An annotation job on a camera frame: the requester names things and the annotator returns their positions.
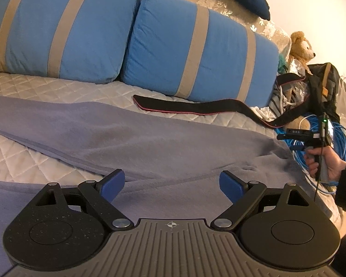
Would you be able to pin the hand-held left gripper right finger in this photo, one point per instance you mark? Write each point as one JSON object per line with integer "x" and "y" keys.
{"x": 230, "y": 186}

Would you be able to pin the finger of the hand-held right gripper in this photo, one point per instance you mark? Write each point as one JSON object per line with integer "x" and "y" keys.
{"x": 282, "y": 136}

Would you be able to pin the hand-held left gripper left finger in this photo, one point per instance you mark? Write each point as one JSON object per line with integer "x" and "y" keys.
{"x": 113, "y": 184}

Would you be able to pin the grey-blue fleece cloth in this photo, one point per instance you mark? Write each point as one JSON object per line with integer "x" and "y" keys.
{"x": 161, "y": 150}

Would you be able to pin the person's right hand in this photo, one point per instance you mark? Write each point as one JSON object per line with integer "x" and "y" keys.
{"x": 334, "y": 161}

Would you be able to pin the white cloth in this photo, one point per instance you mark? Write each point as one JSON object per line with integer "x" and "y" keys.
{"x": 262, "y": 112}

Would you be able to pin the striped cloth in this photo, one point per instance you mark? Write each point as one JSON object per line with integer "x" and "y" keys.
{"x": 276, "y": 104}

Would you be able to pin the black bag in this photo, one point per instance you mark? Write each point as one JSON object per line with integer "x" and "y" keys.
{"x": 331, "y": 92}

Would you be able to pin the teal cloth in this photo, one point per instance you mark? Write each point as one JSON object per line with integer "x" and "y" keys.
{"x": 282, "y": 63}

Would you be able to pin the beige teddy bear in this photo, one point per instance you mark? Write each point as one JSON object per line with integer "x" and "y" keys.
{"x": 301, "y": 49}

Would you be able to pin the blue pillow with grey stripes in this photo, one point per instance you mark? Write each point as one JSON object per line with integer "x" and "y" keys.
{"x": 167, "y": 40}
{"x": 40, "y": 28}

